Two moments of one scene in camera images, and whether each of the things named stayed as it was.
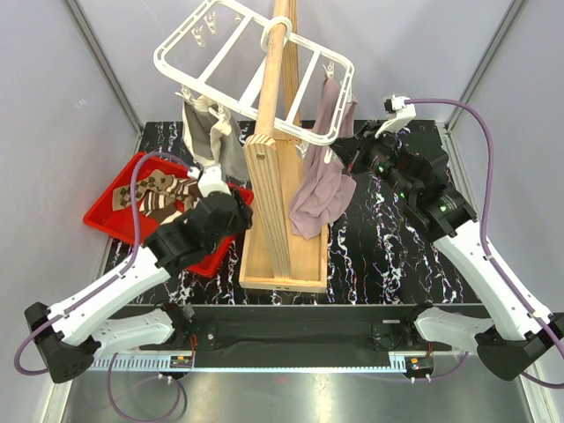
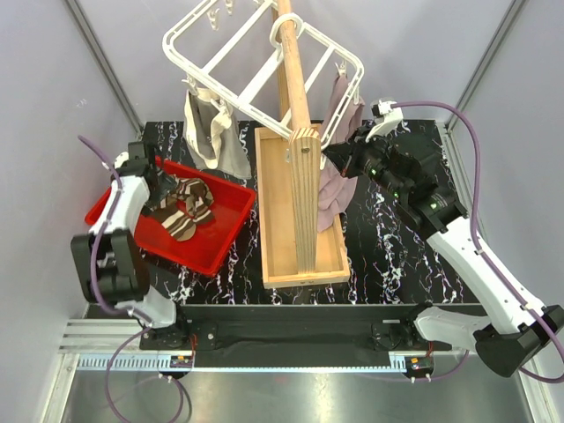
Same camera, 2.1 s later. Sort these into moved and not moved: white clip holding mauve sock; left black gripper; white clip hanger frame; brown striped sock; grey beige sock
Moved: white clip holding mauve sock; left black gripper; white clip hanger frame
Not moved: brown striped sock; grey beige sock
